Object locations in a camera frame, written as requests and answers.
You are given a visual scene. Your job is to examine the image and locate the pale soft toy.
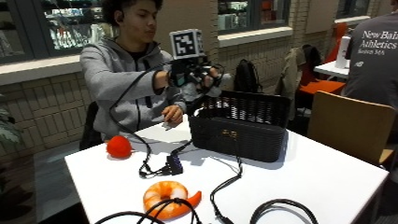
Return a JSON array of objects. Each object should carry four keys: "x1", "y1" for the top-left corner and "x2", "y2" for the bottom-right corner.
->
[{"x1": 180, "y1": 72, "x2": 236, "y2": 103}]

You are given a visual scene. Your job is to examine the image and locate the black backpack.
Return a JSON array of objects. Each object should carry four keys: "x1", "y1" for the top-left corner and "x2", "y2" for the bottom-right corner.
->
[{"x1": 233, "y1": 58, "x2": 264, "y2": 94}]

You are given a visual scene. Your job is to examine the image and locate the white marker cube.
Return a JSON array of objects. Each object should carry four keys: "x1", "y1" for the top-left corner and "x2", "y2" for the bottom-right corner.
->
[{"x1": 168, "y1": 28, "x2": 205, "y2": 61}]

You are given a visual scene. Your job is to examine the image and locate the red tomato toy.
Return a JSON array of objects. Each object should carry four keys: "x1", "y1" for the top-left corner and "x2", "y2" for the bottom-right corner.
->
[{"x1": 105, "y1": 134, "x2": 134, "y2": 160}]

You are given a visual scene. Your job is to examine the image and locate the black woven basket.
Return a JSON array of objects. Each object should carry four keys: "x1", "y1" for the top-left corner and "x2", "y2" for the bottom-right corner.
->
[{"x1": 188, "y1": 90, "x2": 293, "y2": 163}]

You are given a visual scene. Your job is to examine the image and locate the beige jacket on chair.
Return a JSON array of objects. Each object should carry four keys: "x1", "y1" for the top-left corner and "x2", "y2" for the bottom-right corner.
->
[{"x1": 274, "y1": 46, "x2": 309, "y2": 121}]

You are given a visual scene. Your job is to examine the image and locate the person in grey hoodie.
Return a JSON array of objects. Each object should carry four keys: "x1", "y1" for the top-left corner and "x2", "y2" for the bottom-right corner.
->
[{"x1": 79, "y1": 0, "x2": 189, "y2": 142}]

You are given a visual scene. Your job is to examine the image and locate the black chair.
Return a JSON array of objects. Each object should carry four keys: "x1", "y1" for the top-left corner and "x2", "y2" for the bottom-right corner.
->
[{"x1": 79, "y1": 101, "x2": 105, "y2": 151}]

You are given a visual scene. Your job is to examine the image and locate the dark framed window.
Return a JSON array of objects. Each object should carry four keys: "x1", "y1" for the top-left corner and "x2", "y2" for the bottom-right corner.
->
[
  {"x1": 334, "y1": 0, "x2": 393, "y2": 21},
  {"x1": 217, "y1": 0, "x2": 293, "y2": 35},
  {"x1": 0, "y1": 0, "x2": 116, "y2": 65}
]

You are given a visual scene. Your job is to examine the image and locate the orange chair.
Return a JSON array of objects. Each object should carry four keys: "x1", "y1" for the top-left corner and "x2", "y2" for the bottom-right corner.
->
[{"x1": 297, "y1": 21, "x2": 350, "y2": 98}]

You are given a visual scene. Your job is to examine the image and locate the white side table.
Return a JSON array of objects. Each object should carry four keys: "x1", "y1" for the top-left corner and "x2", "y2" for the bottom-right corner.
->
[{"x1": 313, "y1": 60, "x2": 350, "y2": 80}]

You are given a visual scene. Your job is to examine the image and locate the wooden chair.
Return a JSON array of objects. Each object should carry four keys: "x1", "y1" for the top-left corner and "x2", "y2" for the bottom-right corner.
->
[{"x1": 306, "y1": 90, "x2": 398, "y2": 166}]

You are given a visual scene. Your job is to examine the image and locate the green plant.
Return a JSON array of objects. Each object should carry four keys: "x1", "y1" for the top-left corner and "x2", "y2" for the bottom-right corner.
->
[{"x1": 0, "y1": 105, "x2": 23, "y2": 147}]

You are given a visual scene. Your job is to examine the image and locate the black cable from hub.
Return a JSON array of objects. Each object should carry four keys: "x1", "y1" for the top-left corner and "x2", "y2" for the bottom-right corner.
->
[{"x1": 169, "y1": 91, "x2": 218, "y2": 157}]

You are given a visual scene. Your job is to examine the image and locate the thick black glove cable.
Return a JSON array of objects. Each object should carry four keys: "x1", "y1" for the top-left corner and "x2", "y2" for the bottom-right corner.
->
[{"x1": 108, "y1": 61, "x2": 177, "y2": 179}]

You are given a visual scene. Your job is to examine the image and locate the black cable hub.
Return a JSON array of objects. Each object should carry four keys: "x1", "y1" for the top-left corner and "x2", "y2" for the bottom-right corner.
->
[{"x1": 164, "y1": 153, "x2": 185, "y2": 175}]

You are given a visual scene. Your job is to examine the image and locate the thin black cable with plug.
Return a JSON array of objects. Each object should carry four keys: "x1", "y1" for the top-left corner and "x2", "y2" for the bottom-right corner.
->
[{"x1": 208, "y1": 154, "x2": 245, "y2": 224}]

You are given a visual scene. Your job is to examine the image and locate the black looped cable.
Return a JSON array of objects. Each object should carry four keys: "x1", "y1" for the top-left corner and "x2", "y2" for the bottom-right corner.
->
[
  {"x1": 93, "y1": 210, "x2": 166, "y2": 224},
  {"x1": 136, "y1": 197, "x2": 204, "y2": 224},
  {"x1": 249, "y1": 198, "x2": 319, "y2": 224}
]

